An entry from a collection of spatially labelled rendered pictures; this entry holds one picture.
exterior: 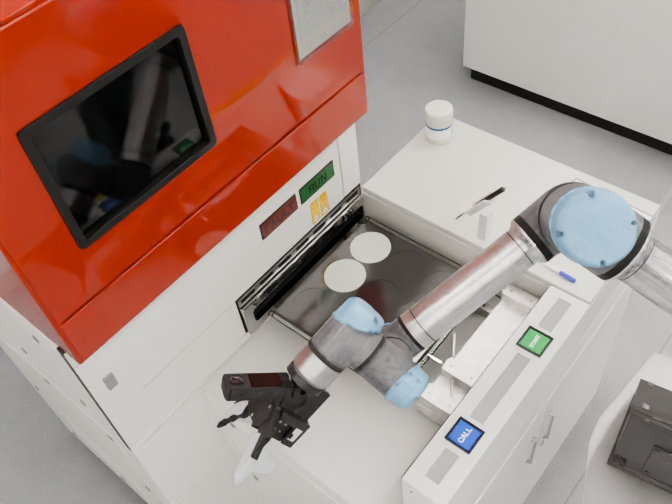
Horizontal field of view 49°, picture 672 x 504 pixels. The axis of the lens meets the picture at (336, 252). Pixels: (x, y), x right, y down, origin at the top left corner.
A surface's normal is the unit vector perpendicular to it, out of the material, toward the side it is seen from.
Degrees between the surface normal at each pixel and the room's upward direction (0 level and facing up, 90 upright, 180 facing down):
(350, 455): 0
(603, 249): 45
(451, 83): 0
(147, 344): 90
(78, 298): 90
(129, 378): 90
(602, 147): 0
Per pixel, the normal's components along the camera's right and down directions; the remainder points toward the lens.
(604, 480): -0.10, -0.64
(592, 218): -0.17, 0.09
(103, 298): 0.77, 0.44
